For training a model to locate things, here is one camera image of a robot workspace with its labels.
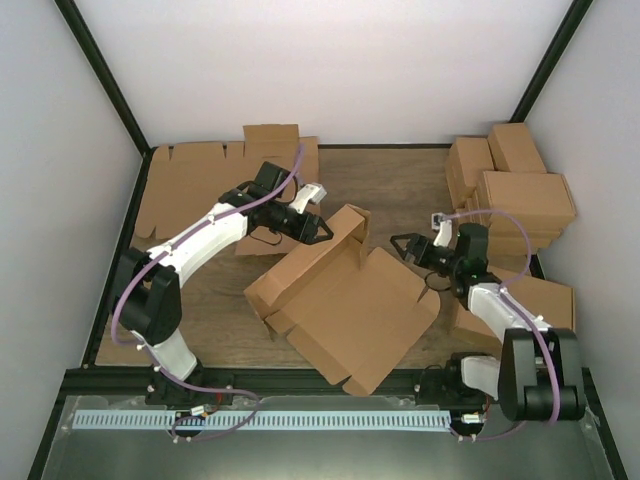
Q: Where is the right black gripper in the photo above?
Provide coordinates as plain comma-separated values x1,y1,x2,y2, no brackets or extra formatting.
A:
390,233,461,277

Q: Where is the cardboard box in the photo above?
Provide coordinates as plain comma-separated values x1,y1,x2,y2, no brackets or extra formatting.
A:
245,204,441,397

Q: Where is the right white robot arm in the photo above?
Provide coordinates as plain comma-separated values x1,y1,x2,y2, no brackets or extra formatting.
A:
390,220,586,423

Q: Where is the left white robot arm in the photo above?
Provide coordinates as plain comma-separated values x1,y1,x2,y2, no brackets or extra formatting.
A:
111,162,333,404

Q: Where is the folded box back left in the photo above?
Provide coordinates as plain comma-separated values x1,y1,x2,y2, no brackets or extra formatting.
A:
445,137,494,209

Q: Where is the folded box top stack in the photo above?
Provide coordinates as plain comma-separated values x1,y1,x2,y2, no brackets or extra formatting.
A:
476,171,576,230

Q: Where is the folded box back right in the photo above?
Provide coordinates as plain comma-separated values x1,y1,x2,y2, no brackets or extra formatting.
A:
487,123,547,174

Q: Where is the folded box near right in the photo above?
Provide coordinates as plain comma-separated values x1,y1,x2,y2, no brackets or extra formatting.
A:
450,275,576,352

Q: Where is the folded boxes lower stack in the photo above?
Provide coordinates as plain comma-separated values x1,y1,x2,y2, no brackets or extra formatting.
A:
452,197,566,257

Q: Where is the flat cardboard sheet stack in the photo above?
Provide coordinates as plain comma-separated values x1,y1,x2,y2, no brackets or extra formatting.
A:
134,124,320,246

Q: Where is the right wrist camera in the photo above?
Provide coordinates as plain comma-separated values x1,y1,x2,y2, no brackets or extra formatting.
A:
431,212,456,247

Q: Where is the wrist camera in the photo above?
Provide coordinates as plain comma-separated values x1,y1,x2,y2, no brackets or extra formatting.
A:
289,183,327,214
431,212,456,247

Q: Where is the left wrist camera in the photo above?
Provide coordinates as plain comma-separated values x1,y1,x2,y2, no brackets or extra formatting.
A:
289,183,327,214

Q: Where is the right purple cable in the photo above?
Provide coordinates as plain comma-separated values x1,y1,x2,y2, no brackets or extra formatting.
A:
442,208,561,442

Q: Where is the purple cable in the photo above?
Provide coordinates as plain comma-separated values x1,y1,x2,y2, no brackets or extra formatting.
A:
110,142,307,444
442,208,561,442

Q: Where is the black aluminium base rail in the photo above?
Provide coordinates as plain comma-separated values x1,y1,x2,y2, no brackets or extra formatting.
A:
62,367,594,401

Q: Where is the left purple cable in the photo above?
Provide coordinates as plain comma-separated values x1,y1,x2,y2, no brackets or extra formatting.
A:
110,142,307,444

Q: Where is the right black frame post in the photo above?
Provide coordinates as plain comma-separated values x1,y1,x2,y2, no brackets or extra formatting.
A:
509,0,594,123

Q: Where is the black frame post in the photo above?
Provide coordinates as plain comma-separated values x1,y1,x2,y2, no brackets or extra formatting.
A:
509,0,594,123
53,0,151,154

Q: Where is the light blue cable duct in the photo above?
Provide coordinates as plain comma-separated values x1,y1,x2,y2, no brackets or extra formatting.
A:
71,410,451,433

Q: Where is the left black frame post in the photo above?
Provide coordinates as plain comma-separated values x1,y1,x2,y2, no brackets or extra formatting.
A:
53,0,151,154

